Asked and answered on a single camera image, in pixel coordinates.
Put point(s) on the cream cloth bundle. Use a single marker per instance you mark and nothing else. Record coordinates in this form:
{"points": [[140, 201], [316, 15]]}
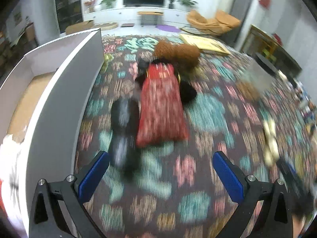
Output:
{"points": [[270, 152]]}

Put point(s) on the dark wooden side cabinet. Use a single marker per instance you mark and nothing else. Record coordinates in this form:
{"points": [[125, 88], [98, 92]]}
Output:
{"points": [[258, 41]]}

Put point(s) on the green potted plant right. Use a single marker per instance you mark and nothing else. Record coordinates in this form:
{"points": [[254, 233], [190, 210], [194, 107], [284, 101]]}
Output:
{"points": [[188, 5]]}

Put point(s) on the white storage box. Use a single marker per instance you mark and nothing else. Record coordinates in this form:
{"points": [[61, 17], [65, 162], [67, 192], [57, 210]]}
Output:
{"points": [[50, 142]]}

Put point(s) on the green potted plant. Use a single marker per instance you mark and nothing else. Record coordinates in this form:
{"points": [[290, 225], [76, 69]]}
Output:
{"points": [[107, 4], [188, 5]]}

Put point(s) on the white tv cabinet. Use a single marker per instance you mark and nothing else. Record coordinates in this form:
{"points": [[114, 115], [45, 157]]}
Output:
{"points": [[129, 15]]}

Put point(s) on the red flower vase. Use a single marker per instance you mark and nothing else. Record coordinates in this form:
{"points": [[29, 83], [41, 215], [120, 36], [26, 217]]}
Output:
{"points": [[90, 5]]}

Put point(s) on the brown knitted cloth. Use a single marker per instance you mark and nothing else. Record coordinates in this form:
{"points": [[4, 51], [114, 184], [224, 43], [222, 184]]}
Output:
{"points": [[182, 55]]}

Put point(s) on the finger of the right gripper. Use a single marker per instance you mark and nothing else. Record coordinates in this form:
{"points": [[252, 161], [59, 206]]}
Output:
{"points": [[302, 199]]}

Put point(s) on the green potted plant left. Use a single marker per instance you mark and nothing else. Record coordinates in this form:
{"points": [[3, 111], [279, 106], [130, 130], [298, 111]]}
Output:
{"points": [[107, 4]]}

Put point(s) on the red patterned fabric pouch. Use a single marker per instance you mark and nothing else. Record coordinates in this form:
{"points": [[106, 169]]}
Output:
{"points": [[162, 116]]}

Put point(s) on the small dark potted plant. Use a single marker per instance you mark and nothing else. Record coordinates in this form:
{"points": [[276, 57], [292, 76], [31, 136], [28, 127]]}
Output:
{"points": [[171, 4]]}

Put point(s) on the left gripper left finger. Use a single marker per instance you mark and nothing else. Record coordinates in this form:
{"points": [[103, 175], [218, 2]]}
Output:
{"points": [[47, 219]]}

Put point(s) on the dark bookshelf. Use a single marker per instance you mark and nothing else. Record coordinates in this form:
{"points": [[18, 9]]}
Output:
{"points": [[69, 12]]}

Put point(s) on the small wooden bench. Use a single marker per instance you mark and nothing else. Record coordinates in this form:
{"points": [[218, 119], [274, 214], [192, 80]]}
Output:
{"points": [[149, 17]]}

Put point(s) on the flat cardboard box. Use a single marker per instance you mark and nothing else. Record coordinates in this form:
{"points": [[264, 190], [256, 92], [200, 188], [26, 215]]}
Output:
{"points": [[205, 45]]}

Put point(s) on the orange lounge chair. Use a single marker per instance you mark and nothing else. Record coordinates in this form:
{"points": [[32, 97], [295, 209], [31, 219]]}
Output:
{"points": [[220, 24]]}

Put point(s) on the black plastic bag roll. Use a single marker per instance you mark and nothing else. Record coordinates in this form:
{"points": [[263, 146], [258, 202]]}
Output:
{"points": [[124, 155]]}

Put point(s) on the clear plastic jar black lid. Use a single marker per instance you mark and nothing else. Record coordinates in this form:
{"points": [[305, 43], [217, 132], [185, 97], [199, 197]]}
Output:
{"points": [[257, 78]]}

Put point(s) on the black fuzzy cloth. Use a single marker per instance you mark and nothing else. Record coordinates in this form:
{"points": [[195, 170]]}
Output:
{"points": [[187, 91]]}

